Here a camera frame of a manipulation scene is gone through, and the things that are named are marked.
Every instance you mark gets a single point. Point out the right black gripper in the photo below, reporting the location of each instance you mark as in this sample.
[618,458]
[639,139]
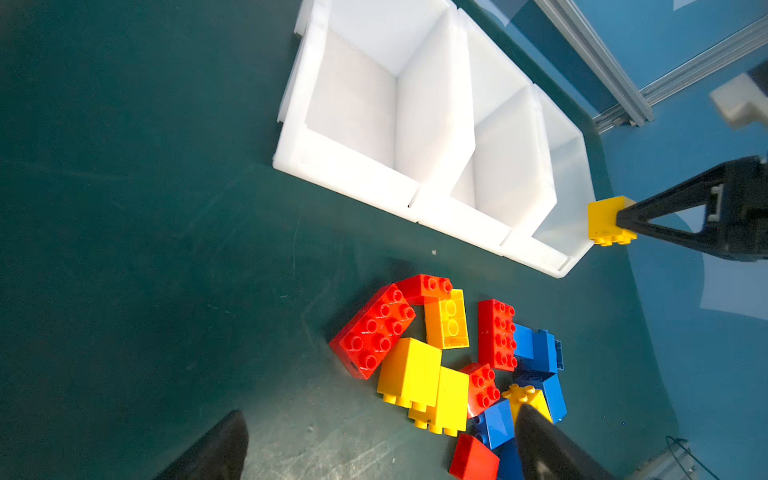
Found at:
[733,198]

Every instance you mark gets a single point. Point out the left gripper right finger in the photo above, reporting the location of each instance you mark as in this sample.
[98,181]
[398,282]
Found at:
[547,453]

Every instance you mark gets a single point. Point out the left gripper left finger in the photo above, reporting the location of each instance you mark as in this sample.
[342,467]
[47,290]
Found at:
[219,454]

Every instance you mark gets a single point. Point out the yellow lego brick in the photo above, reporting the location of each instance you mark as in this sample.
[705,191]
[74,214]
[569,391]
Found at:
[449,415]
[526,395]
[409,375]
[602,222]
[446,323]

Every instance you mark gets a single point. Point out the yellow lego brick top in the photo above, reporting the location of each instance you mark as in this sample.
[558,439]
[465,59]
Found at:
[602,222]

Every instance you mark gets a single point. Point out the long red lego brick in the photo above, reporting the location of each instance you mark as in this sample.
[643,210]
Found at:
[369,336]

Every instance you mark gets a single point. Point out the small red lego brick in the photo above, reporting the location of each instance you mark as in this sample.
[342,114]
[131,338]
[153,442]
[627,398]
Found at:
[423,289]

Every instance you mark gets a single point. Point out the blue lego brick bottom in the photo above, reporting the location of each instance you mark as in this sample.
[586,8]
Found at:
[510,465]

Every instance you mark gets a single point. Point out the blue lego brick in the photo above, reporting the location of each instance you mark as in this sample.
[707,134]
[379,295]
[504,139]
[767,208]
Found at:
[537,351]
[550,385]
[510,465]
[495,426]

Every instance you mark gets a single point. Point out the blue lego brick middle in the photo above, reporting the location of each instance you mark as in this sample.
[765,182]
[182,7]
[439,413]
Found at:
[495,426]

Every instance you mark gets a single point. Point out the blue lego brick right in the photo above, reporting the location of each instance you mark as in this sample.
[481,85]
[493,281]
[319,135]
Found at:
[550,385]

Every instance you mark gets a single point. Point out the red lego brick bottom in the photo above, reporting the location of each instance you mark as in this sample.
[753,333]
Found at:
[472,460]

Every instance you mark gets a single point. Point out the red square lego brick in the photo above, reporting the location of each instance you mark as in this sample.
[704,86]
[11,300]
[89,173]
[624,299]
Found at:
[483,392]

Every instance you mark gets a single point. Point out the blue lego brick upper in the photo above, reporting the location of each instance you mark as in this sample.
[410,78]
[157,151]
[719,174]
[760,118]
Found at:
[537,351]

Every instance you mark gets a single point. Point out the long red brick centre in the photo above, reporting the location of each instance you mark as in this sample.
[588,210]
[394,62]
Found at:
[496,330]

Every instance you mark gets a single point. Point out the right white bin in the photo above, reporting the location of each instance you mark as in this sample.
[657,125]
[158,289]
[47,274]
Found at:
[561,240]

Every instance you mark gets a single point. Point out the white bin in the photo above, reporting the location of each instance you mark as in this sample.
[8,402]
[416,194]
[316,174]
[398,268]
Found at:
[561,240]
[377,104]
[506,189]

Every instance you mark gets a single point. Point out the middle white bin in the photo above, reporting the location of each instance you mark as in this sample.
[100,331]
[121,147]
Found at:
[506,189]

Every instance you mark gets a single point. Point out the left white bin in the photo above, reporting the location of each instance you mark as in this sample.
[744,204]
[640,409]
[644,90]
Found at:
[377,104]

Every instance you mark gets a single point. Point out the aluminium front rail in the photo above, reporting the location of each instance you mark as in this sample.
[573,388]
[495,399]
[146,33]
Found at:
[675,464]

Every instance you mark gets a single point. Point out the aluminium frame back bar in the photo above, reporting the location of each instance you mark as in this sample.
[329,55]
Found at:
[734,47]

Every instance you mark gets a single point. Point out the aluminium frame right post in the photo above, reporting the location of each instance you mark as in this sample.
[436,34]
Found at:
[574,27]

